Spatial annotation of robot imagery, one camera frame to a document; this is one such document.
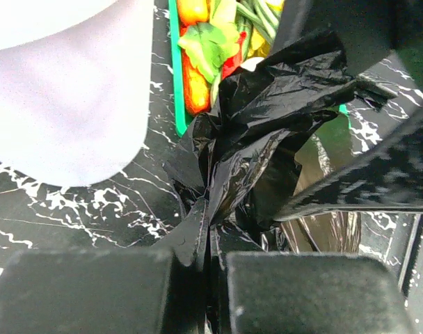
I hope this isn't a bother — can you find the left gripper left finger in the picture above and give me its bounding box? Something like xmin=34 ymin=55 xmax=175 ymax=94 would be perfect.
xmin=0 ymin=198 xmax=209 ymax=333

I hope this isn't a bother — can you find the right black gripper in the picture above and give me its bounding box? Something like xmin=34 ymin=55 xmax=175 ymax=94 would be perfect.
xmin=273 ymin=0 xmax=423 ymax=80

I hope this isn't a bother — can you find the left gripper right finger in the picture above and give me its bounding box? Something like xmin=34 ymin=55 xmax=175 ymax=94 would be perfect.
xmin=211 ymin=222 xmax=417 ymax=334

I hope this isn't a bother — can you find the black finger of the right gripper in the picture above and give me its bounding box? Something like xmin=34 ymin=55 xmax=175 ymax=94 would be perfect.
xmin=273 ymin=107 xmax=423 ymax=221

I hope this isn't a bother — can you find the black plastic trash bag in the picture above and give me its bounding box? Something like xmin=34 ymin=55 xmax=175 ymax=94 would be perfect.
xmin=162 ymin=30 xmax=399 ymax=334

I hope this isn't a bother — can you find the grey plastic trash bin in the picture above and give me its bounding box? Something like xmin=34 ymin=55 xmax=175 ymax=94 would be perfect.
xmin=0 ymin=0 xmax=154 ymax=186

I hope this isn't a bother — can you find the green toy bean bundle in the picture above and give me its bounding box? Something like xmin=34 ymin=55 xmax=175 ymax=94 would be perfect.
xmin=237 ymin=1 xmax=283 ymax=44

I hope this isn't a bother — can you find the red toy chili pepper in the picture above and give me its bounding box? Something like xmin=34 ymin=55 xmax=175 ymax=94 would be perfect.
xmin=221 ymin=31 xmax=247 ymax=79

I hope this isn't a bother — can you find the green toy leaf vegetable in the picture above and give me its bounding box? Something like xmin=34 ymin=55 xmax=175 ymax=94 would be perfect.
xmin=177 ymin=1 xmax=239 ymax=83

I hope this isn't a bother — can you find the green plastic vegetable basket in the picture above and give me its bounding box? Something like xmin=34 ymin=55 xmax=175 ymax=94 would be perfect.
xmin=168 ymin=1 xmax=352 ymax=135

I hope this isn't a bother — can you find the small orange toy tomato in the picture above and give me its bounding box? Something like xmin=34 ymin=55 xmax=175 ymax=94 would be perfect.
xmin=177 ymin=0 xmax=209 ymax=26

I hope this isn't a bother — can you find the orange toy carrot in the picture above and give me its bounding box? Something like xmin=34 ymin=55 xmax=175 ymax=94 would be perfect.
xmin=182 ymin=51 xmax=210 ymax=117

